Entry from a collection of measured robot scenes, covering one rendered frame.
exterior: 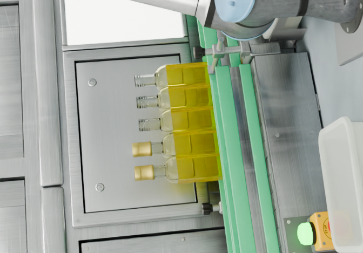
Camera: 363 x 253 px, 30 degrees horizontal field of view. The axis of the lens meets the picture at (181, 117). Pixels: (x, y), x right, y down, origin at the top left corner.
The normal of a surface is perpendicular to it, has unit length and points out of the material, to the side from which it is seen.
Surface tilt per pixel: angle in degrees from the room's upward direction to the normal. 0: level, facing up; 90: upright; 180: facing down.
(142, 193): 90
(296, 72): 90
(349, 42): 3
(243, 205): 90
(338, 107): 0
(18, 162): 90
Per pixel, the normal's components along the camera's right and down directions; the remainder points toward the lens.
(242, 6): 0.04, 0.68
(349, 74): -0.99, 0.08
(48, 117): 0.07, -0.34
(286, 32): 0.11, 0.94
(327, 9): -0.22, 0.83
